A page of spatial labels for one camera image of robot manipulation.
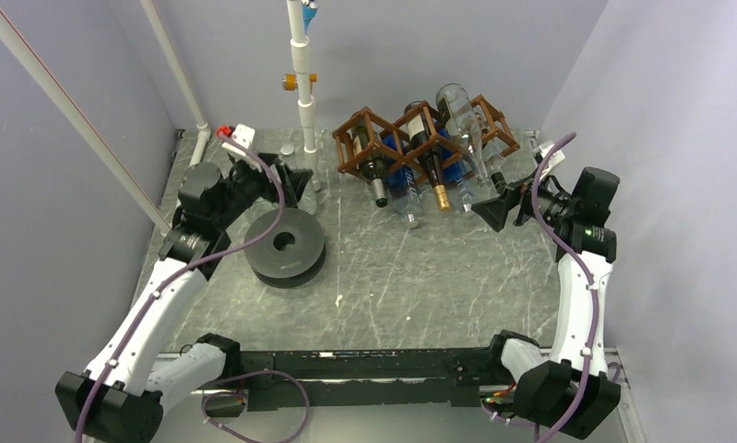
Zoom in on dark green wine bottle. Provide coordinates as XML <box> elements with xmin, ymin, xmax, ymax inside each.
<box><xmin>351</xmin><ymin>123</ymin><xmax>388</xmax><ymax>208</ymax></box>

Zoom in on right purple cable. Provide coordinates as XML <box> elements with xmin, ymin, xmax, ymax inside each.
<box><xmin>481</xmin><ymin>132</ymin><xmax>617</xmax><ymax>443</ymax></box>

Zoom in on purple cable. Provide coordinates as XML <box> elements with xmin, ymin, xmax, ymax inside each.
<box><xmin>73</xmin><ymin>135</ymin><xmax>311</xmax><ymax>443</ymax></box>
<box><xmin>481</xmin><ymin>132</ymin><xmax>617</xmax><ymax>443</ymax></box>

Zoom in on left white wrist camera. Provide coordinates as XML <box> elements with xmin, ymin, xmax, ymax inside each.
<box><xmin>216</xmin><ymin>124</ymin><xmax>256</xmax><ymax>162</ymax></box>

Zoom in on white pvc pipe frame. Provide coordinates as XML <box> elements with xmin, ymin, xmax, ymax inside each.
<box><xmin>0</xmin><ymin>0</ymin><xmax>324</xmax><ymax>240</ymax></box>

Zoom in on gold capped dark bottle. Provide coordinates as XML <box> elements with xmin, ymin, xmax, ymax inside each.
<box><xmin>406</xmin><ymin>113</ymin><xmax>451</xmax><ymax>211</ymax></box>

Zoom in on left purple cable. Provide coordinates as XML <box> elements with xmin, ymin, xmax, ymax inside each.
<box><xmin>73</xmin><ymin>135</ymin><xmax>311</xmax><ymax>443</ymax></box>

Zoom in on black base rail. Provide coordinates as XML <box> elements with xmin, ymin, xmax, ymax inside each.
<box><xmin>203</xmin><ymin>346</ymin><xmax>513</xmax><ymax>412</ymax></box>

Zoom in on bottle in right cell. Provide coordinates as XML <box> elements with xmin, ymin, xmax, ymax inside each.
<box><xmin>482</xmin><ymin>139</ymin><xmax>505</xmax><ymax>185</ymax></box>

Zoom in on black round spool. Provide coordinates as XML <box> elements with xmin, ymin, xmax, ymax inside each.
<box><xmin>244</xmin><ymin>208</ymin><xmax>327</xmax><ymax>289</ymax></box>

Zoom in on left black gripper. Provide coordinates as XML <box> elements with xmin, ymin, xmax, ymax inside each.
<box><xmin>212</xmin><ymin>152</ymin><xmax>312</xmax><ymax>230</ymax></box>

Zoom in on short clear glass bottle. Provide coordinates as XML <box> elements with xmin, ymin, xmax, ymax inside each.
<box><xmin>279</xmin><ymin>143</ymin><xmax>317</xmax><ymax>215</ymax></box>

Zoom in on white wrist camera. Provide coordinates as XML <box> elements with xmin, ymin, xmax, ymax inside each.
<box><xmin>216</xmin><ymin>124</ymin><xmax>256</xmax><ymax>162</ymax></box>
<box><xmin>534</xmin><ymin>140</ymin><xmax>568</xmax><ymax>182</ymax></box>

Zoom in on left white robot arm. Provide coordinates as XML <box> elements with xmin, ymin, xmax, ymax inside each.
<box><xmin>55</xmin><ymin>153</ymin><xmax>313</xmax><ymax>442</ymax></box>

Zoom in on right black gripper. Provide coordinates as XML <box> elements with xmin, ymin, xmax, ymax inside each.
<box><xmin>472</xmin><ymin>167</ymin><xmax>577</xmax><ymax>231</ymax></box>

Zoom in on tall clear glass bottle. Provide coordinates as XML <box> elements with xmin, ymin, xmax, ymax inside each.
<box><xmin>435</xmin><ymin>83</ymin><xmax>493</xmax><ymax>189</ymax></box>

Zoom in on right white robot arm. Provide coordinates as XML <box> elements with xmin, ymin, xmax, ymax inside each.
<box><xmin>472</xmin><ymin>167</ymin><xmax>621</xmax><ymax>439</ymax></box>

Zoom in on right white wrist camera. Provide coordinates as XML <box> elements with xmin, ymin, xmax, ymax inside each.
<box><xmin>534</xmin><ymin>140</ymin><xmax>568</xmax><ymax>182</ymax></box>

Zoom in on blue square bottle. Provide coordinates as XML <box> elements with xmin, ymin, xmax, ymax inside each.
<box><xmin>433</xmin><ymin>145</ymin><xmax>475</xmax><ymax>216</ymax></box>
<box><xmin>386</xmin><ymin>166</ymin><xmax>423</xmax><ymax>229</ymax></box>

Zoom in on brown wooden wine rack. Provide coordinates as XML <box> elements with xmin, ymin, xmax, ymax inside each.
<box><xmin>332</xmin><ymin>93</ymin><xmax>521</xmax><ymax>185</ymax></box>

